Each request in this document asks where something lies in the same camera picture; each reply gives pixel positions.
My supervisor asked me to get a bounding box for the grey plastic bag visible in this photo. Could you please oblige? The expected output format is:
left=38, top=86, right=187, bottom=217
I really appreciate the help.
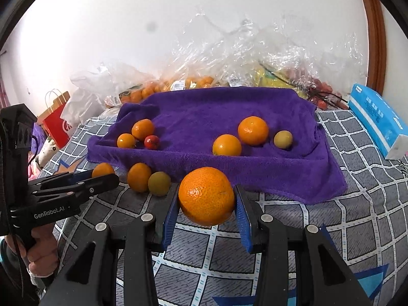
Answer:
left=60, top=87, right=106, bottom=128

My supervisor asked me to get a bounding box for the white plush toy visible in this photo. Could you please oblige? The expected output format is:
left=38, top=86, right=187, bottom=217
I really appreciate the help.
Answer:
left=33, top=137, right=61, bottom=169

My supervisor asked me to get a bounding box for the white plastic bag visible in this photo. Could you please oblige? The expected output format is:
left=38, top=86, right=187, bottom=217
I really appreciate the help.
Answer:
left=69, top=62, right=154, bottom=109

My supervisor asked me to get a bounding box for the yellow-green fruit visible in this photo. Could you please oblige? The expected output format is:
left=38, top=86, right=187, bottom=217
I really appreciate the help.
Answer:
left=147, top=171, right=172, bottom=197
left=274, top=130, right=293, bottom=150

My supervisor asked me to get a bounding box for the red paper bag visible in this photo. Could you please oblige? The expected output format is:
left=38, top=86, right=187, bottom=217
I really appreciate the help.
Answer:
left=41, top=100, right=72, bottom=149

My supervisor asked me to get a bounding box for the bunch of cherry tomatoes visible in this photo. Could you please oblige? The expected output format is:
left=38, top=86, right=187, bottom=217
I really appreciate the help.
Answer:
left=306, top=78, right=349, bottom=110

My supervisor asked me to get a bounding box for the oval orange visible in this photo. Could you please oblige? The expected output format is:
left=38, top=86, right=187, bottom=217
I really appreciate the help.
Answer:
left=132, top=119, right=155, bottom=141
left=117, top=133, right=137, bottom=149

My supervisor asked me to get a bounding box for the round orange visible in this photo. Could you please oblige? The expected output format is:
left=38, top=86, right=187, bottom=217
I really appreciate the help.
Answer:
left=92, top=162, right=115, bottom=178
left=127, top=162, right=152, bottom=193

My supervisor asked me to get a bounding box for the large dimpled orange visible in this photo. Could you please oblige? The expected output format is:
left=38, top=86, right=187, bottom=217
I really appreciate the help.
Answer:
left=238, top=116, right=269, bottom=146

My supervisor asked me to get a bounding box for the blue tissue box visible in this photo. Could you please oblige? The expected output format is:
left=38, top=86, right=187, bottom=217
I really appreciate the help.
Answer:
left=347, top=83, right=408, bottom=160

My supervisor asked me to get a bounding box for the big orange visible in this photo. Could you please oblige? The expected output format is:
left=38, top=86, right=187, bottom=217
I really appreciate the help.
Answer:
left=178, top=167, right=236, bottom=226

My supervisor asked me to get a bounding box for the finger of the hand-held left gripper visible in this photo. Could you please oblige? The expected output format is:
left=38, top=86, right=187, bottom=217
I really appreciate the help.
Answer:
left=28, top=171, right=94, bottom=189
left=31, top=173, right=121, bottom=204

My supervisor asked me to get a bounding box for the wooden door frame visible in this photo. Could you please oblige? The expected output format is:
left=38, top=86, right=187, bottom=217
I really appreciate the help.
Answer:
left=357, top=0, right=388, bottom=96

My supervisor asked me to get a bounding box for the grey checked blanket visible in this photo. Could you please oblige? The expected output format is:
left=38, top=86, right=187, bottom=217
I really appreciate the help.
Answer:
left=32, top=108, right=408, bottom=306

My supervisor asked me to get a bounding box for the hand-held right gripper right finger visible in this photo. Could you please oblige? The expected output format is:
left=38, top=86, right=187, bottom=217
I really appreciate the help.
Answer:
left=234, top=185, right=373, bottom=306

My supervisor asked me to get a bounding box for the purple towel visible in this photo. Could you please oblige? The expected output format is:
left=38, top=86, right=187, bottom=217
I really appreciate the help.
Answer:
left=87, top=87, right=348, bottom=205

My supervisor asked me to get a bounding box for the clear cellophane bag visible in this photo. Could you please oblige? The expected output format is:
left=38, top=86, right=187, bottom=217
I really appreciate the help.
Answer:
left=159, top=5, right=367, bottom=103

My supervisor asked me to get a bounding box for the small smooth orange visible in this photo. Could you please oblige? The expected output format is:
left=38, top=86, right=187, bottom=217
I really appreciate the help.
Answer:
left=212, top=134, right=242, bottom=157

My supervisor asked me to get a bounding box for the person's left forearm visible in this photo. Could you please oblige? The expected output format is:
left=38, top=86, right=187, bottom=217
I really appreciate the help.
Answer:
left=0, top=239, right=42, bottom=306

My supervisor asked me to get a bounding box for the clear bag of oranges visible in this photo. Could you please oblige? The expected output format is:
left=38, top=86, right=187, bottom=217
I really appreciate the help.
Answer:
left=119, top=75, right=217, bottom=104

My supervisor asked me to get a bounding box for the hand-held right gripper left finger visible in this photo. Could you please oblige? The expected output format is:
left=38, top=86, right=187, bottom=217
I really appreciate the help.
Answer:
left=40, top=183, right=180, bottom=306

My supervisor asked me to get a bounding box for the person's left hand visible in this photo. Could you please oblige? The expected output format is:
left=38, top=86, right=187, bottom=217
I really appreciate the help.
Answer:
left=25, top=222, right=60, bottom=277

